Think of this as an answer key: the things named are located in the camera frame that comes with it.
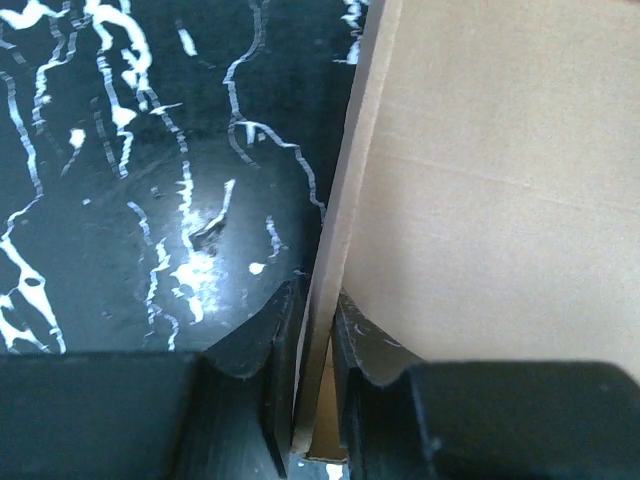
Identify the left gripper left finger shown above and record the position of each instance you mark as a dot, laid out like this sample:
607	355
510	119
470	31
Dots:
222	413

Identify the cardboard box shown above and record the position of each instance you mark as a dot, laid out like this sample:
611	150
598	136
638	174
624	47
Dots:
486	198

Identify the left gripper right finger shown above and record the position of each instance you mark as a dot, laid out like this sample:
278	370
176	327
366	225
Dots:
402	417

